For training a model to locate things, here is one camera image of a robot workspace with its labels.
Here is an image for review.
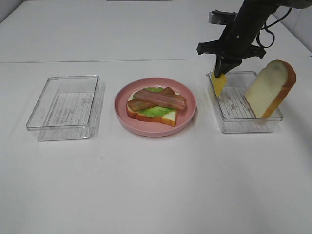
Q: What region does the pink round plate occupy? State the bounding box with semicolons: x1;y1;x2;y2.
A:
114;78;196;137

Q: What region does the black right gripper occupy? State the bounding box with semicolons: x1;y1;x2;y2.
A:
196;0;277;78

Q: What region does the green lettuce leaf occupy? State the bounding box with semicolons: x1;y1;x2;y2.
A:
126;91;177;121

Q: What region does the clear plastic tray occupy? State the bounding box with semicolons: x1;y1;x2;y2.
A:
206;71;283;134
26;75;105;141

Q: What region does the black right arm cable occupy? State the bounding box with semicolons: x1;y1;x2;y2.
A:
254;6;293;49

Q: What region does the yellow cheese slice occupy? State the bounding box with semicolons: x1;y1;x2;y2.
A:
211;69;227;97

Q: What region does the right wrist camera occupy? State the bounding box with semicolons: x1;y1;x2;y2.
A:
208;10;237;25

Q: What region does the brown bacon strip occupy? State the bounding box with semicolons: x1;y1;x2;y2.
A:
127;86;180;112

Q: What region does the bread slice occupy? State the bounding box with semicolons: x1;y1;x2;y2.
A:
126;104;178;127
244;60;296;118

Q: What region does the clear right plastic tray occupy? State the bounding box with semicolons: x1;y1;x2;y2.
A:
206;71;283;134

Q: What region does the pink bacon strip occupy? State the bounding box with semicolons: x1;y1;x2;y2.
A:
134;89;186;110

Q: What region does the clear left plastic tray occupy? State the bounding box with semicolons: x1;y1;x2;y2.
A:
26;75;105;141

